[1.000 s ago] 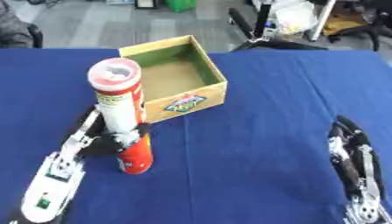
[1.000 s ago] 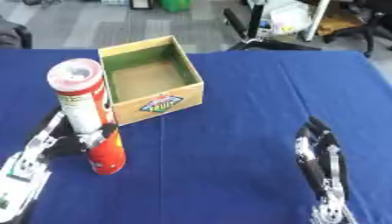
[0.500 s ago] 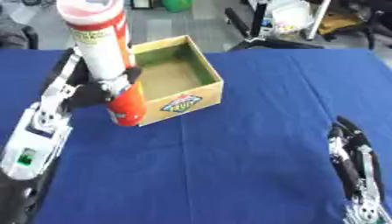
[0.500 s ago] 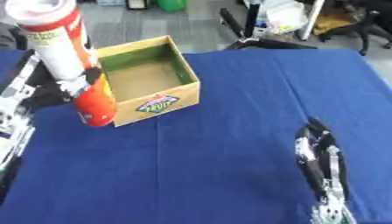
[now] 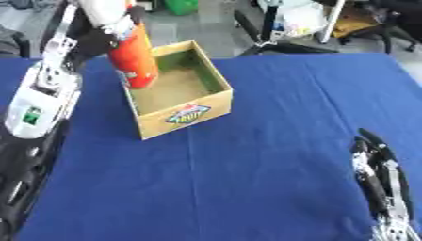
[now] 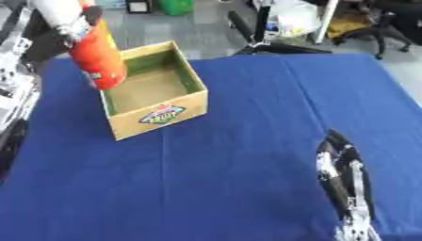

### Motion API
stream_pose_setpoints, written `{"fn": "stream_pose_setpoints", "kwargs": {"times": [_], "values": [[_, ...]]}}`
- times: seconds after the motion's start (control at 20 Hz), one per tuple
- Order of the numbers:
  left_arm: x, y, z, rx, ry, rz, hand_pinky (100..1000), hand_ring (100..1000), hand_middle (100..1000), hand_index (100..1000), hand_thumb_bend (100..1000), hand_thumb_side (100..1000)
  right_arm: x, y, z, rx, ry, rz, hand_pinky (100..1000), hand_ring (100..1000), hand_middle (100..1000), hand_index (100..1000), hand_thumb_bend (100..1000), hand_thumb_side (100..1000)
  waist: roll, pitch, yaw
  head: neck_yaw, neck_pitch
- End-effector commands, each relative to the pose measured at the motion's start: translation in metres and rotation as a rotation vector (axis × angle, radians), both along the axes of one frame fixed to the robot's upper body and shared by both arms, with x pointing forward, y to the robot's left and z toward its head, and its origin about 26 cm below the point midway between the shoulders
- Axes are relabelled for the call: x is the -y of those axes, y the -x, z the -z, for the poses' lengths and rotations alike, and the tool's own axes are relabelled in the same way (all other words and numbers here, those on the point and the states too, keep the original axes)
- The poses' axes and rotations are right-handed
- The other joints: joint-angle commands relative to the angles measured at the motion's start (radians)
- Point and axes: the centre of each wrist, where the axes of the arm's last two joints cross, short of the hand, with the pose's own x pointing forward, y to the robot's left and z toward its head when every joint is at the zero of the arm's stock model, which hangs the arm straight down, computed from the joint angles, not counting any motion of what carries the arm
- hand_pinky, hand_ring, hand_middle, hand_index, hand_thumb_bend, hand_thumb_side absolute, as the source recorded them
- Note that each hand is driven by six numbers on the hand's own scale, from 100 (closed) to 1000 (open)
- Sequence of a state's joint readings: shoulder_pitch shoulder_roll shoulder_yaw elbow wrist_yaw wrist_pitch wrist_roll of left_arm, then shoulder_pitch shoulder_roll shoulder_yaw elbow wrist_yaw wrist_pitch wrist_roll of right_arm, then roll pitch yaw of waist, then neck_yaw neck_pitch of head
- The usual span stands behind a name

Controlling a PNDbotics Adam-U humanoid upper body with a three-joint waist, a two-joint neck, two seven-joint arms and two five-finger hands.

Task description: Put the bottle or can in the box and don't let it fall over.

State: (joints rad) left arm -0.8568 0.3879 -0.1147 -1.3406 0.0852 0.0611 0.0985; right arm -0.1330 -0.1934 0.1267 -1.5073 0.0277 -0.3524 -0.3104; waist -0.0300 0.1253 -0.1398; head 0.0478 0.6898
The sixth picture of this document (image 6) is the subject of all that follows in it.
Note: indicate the black tripod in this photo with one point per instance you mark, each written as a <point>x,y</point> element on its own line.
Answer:
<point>262,44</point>

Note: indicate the black square box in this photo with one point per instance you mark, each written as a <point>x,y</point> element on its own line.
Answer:
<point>138,5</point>

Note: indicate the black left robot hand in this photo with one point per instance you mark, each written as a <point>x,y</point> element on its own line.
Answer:
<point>46,47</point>

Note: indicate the white plastic bag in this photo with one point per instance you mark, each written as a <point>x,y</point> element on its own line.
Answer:
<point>294,19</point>

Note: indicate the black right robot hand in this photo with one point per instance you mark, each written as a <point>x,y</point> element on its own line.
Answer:
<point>336,185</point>

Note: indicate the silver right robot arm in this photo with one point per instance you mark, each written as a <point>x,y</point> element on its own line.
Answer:
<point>356,231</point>

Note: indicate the white pole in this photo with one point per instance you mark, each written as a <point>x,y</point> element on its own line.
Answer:
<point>325,22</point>

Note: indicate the orange red bottle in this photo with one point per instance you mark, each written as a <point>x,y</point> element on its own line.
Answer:
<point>99,59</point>

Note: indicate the green bin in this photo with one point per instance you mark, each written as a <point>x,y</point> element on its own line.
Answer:
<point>176,6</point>

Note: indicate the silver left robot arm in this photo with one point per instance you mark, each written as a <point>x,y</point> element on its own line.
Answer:
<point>55,12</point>

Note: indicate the black office chair base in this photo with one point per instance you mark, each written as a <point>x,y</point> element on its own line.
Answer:
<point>382,33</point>

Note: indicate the tan cardboard box green inside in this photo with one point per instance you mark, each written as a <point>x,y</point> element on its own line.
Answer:
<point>156,94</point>

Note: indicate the yellow brown bag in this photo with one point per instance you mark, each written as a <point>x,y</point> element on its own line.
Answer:
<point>347,24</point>

